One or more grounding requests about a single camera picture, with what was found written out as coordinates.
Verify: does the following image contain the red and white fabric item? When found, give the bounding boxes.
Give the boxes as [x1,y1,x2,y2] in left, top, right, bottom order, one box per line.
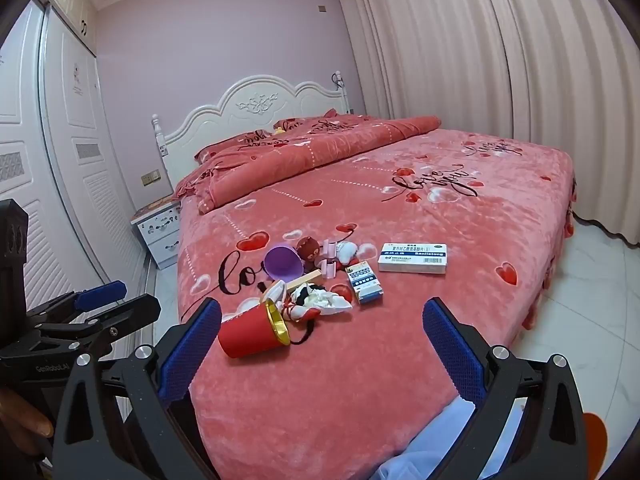
[282,296,321,323]

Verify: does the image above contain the red folded duvet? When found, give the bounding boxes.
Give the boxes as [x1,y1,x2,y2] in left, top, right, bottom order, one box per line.
[172,115,443,216]

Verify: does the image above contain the blue and white medicine box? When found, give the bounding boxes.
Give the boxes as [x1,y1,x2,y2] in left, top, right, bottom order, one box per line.
[346,261,385,305]

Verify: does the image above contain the orange round bin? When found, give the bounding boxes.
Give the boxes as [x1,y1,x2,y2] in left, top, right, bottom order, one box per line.
[582,412,609,480]

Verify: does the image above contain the red and white plush toy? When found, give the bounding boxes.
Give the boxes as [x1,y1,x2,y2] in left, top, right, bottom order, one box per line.
[336,241,368,271]

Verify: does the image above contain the purple plastic bowl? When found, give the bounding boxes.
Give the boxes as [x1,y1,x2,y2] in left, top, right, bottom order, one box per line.
[263,244,304,282]

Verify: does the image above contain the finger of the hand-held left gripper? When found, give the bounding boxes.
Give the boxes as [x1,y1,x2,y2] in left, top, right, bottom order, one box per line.
[25,281,127,327]
[30,293,162,361]

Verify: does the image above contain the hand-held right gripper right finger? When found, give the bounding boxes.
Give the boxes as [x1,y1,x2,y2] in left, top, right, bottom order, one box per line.
[422,296,593,480]

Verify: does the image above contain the dark red squishy ball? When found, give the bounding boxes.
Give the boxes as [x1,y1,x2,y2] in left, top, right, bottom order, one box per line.
[296,236,322,266]

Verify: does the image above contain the white wardrobe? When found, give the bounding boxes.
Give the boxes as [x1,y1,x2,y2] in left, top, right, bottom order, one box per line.
[0,0,157,311]

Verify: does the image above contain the beige long box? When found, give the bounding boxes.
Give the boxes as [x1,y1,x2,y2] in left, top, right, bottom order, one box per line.
[286,269,323,292]

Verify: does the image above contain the red printed pillow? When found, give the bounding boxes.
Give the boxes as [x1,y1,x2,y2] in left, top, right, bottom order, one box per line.
[272,111,342,137]
[195,129,281,167]

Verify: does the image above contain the red cup with gold rim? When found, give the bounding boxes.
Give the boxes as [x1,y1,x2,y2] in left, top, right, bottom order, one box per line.
[217,297,292,359]

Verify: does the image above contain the light blue cloth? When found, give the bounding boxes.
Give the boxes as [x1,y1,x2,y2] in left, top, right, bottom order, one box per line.
[375,400,506,480]

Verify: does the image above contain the bed with red blanket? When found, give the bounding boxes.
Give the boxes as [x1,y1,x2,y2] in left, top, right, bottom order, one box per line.
[175,127,576,480]

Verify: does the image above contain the pink hair clip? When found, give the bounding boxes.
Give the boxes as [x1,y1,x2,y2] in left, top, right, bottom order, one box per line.
[320,240,340,278]

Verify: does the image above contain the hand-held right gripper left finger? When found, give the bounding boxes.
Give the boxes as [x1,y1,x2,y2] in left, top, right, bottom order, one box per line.
[52,296,251,480]

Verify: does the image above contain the crumpled white tissue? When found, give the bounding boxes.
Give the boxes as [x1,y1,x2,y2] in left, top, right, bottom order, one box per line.
[302,287,353,316]

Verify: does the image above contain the person's left hand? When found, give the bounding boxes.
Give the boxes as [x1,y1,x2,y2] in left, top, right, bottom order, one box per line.
[0,387,55,461]

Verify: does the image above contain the white nightstand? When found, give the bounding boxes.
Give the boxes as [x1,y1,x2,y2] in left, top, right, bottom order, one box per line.
[131,199,182,271]

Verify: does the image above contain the pale pink pleated curtain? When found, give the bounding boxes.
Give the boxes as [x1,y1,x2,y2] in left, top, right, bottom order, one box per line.
[332,0,640,249]

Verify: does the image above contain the white carved headboard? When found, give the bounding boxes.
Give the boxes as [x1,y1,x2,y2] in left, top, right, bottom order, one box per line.
[151,71,353,188]

